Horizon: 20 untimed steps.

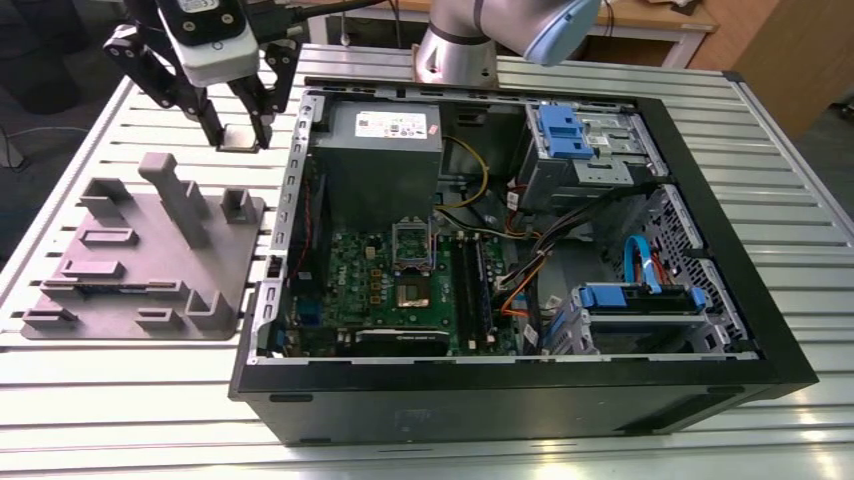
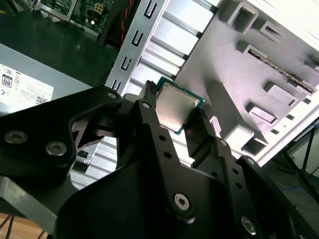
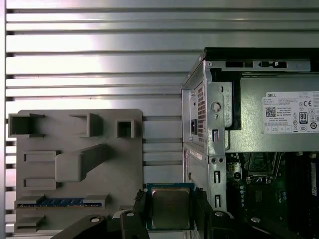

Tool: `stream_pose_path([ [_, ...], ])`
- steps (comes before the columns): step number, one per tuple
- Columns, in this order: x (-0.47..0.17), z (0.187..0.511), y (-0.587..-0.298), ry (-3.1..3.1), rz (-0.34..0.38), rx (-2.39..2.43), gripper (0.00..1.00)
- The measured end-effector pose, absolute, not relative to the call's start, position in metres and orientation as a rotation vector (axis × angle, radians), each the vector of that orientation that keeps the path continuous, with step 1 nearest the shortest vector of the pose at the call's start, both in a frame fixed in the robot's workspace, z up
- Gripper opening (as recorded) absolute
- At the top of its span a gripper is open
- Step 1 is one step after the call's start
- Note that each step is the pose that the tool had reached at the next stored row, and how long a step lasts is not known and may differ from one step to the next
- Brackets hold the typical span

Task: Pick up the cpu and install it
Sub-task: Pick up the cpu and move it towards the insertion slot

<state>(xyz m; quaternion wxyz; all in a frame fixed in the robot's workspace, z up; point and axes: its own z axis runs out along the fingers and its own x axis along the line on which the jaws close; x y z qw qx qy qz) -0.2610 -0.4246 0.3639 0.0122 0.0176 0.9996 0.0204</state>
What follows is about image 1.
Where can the silver square CPU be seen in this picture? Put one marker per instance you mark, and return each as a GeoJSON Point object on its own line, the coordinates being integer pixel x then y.
{"type": "Point", "coordinates": [239, 140]}

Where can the wooden desk white legs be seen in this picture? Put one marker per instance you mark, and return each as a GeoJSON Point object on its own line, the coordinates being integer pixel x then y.
{"type": "Point", "coordinates": [667, 20]}

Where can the RAM stick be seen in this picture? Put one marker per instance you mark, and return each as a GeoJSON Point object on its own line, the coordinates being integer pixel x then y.
{"type": "Point", "coordinates": [100, 288]}

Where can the grey power supply unit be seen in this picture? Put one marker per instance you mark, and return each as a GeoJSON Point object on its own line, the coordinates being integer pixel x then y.
{"type": "Point", "coordinates": [381, 175]}

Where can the green motherboard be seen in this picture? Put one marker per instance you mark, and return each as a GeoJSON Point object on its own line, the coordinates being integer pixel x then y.
{"type": "Point", "coordinates": [347, 265]}

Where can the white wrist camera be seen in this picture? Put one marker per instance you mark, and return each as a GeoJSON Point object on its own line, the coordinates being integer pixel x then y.
{"type": "Point", "coordinates": [220, 65]}

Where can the wooden cabinet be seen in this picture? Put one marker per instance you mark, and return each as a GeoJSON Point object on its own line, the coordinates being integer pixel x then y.
{"type": "Point", "coordinates": [794, 60]}

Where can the black graphics card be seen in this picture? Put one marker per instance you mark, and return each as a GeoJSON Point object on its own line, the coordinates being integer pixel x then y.
{"type": "Point", "coordinates": [401, 340]}

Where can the black open PC case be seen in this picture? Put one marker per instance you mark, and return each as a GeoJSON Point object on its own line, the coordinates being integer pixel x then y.
{"type": "Point", "coordinates": [534, 400]}

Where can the grey parts rack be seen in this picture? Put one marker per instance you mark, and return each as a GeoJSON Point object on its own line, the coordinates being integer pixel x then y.
{"type": "Point", "coordinates": [167, 280]}

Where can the pale blue disk carrier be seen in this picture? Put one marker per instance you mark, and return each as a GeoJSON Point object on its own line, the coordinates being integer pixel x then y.
{"type": "Point", "coordinates": [557, 335]}

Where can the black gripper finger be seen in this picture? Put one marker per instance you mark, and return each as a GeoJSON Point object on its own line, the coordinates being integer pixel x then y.
{"type": "Point", "coordinates": [282, 75]}
{"type": "Point", "coordinates": [156, 85]}

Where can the metal drive cage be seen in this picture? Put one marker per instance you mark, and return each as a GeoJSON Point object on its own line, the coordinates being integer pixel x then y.
{"type": "Point", "coordinates": [601, 175]}

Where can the metal disk bay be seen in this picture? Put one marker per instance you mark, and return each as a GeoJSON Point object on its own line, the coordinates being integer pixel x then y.
{"type": "Point", "coordinates": [641, 321]}

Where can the CPU socket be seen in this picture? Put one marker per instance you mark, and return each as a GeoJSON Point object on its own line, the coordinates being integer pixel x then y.
{"type": "Point", "coordinates": [414, 294]}

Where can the black RAM slot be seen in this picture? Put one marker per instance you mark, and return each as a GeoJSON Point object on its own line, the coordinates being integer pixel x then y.
{"type": "Point", "coordinates": [461, 280]}

